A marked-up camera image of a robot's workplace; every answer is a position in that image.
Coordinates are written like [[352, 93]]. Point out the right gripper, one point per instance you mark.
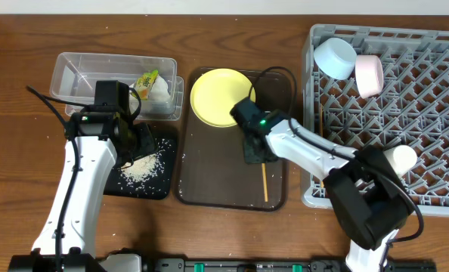
[[258, 145]]

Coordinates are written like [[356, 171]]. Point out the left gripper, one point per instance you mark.
[[148, 142]]

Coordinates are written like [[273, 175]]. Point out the green snack wrapper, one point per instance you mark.
[[144, 84]]

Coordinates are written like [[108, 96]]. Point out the wooden chopstick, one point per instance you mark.
[[264, 182], [321, 130]]

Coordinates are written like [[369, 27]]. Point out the white tissue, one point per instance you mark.
[[157, 99]]

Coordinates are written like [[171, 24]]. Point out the yellow round plate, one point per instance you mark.
[[215, 93]]

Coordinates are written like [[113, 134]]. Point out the pile of rice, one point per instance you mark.
[[145, 170]]

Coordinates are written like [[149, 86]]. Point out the light blue bowl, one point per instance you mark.
[[336, 58]]

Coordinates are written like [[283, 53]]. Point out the white bowl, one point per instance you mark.
[[369, 75]]

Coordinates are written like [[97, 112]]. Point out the small white cup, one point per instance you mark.
[[401, 158]]

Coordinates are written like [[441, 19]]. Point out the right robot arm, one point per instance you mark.
[[364, 186]]

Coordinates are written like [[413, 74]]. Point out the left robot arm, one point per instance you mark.
[[100, 137]]

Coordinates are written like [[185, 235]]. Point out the grey plastic dishwasher rack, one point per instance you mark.
[[412, 108]]

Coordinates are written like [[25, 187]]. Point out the clear plastic bin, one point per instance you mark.
[[75, 76]]

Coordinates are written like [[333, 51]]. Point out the black plastic tray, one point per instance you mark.
[[159, 188]]

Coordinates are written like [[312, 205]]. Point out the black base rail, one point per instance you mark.
[[247, 265]]

